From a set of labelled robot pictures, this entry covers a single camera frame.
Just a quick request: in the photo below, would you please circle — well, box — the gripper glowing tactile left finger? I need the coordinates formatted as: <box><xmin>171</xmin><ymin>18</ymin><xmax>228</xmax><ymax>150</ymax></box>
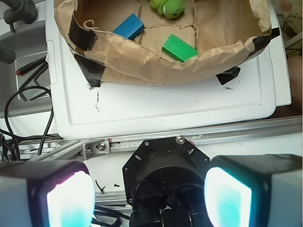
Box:
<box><xmin>0</xmin><ymin>160</ymin><xmax>95</xmax><ymax>227</ymax></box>

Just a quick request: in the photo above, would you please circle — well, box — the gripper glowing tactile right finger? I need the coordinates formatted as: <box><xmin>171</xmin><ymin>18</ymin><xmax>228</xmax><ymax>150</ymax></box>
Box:
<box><xmin>204</xmin><ymin>154</ymin><xmax>303</xmax><ymax>227</ymax></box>

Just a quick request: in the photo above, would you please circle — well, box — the green rectangular block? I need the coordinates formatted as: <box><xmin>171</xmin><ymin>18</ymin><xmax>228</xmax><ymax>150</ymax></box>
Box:
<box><xmin>161</xmin><ymin>34</ymin><xmax>198</xmax><ymax>63</ymax></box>

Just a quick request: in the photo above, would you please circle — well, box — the blue rectangular block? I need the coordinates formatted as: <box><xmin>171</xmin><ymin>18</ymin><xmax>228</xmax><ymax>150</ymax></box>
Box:
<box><xmin>113</xmin><ymin>14</ymin><xmax>145</xmax><ymax>40</ymax></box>

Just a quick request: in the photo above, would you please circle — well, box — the grey tool tray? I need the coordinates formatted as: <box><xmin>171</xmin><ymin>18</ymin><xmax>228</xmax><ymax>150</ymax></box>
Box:
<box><xmin>0</xmin><ymin>21</ymin><xmax>52</xmax><ymax>118</ymax></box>

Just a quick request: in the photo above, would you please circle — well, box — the brown paper bag tray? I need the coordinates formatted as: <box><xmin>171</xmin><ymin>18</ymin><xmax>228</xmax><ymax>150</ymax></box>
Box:
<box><xmin>53</xmin><ymin>0</ymin><xmax>280</xmax><ymax>85</ymax></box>

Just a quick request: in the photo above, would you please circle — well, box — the green plush frog toy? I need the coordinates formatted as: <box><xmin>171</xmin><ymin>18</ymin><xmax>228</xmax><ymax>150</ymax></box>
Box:
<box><xmin>149</xmin><ymin>0</ymin><xmax>186</xmax><ymax>19</ymax></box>

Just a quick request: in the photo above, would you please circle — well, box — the aluminium extrusion rail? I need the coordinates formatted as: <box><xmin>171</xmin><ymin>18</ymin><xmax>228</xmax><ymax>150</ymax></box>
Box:
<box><xmin>20</xmin><ymin>115</ymin><xmax>303</xmax><ymax>161</ymax></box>

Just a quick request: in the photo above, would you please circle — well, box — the black cable on left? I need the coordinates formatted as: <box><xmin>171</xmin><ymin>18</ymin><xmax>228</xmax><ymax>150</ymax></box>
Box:
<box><xmin>0</xmin><ymin>86</ymin><xmax>55</xmax><ymax>164</ymax></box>

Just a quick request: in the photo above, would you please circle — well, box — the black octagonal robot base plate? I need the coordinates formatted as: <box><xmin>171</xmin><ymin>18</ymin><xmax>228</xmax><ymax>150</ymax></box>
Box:
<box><xmin>122</xmin><ymin>142</ymin><xmax>212</xmax><ymax>227</ymax></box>

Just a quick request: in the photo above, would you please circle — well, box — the red handled screwdriver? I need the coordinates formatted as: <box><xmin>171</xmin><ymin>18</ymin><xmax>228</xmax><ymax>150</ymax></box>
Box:
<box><xmin>15</xmin><ymin>57</ymin><xmax>46</xmax><ymax>76</ymax></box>

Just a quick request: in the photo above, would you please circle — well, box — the grey clamp handle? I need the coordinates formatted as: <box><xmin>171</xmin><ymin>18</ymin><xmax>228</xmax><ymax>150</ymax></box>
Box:
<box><xmin>1</xmin><ymin>0</ymin><xmax>38</xmax><ymax>33</ymax></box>

